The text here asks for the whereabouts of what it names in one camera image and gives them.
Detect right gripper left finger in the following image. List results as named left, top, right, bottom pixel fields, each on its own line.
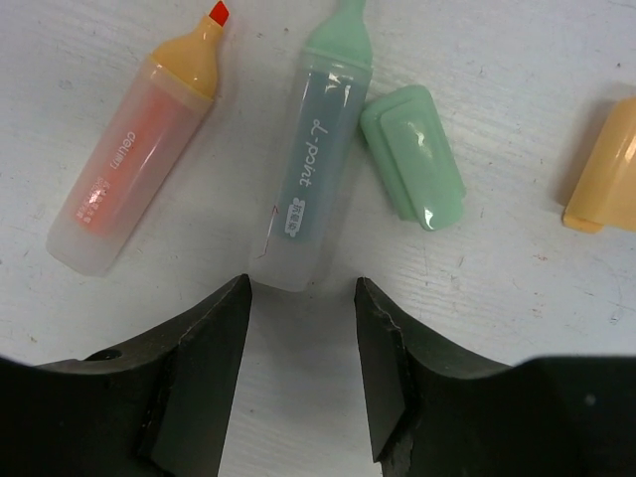
left=1, top=275, right=252, bottom=476

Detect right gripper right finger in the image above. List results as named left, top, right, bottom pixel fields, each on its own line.
left=354, top=277, right=635, bottom=476

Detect green highlighter pen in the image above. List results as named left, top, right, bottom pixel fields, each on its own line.
left=248, top=1, right=373, bottom=292

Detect orange highlighter pen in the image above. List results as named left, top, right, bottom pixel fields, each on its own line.
left=46, top=1, right=230, bottom=276

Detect orange highlighter cap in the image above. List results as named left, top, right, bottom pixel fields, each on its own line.
left=562, top=96, right=635, bottom=234

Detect green highlighter cap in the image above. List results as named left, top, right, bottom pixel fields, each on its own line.
left=360, top=85, right=466, bottom=232

